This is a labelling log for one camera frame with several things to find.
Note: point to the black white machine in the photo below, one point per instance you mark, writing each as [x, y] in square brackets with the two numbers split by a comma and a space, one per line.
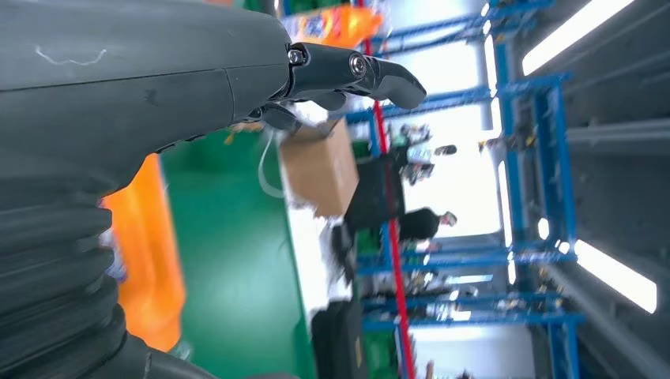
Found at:
[418, 157]

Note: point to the black square equipment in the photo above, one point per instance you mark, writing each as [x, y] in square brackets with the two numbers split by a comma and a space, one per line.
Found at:
[374, 199]

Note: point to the green plastic crate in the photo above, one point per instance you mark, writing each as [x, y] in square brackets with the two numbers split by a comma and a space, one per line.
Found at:
[379, 355]

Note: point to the white table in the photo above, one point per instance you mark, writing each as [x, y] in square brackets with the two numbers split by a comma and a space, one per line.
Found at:
[309, 261]

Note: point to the orange detergent bottle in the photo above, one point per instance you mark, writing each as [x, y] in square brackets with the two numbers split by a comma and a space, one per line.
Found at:
[152, 261]
[335, 26]

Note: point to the blue metal rack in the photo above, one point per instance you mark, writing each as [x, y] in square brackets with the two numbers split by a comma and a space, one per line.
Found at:
[560, 157]

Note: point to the red rack beam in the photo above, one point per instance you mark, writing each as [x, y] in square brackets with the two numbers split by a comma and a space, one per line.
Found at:
[398, 293]

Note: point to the brown cardboard box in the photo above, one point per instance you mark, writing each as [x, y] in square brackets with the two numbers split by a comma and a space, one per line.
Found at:
[319, 172]

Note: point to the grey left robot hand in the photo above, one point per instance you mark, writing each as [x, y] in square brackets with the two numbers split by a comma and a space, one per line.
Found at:
[131, 78]

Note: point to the person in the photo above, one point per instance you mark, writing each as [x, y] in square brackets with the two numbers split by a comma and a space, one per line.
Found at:
[418, 225]

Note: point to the black zip carrying case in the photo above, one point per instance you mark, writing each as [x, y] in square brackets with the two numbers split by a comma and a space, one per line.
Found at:
[340, 340]

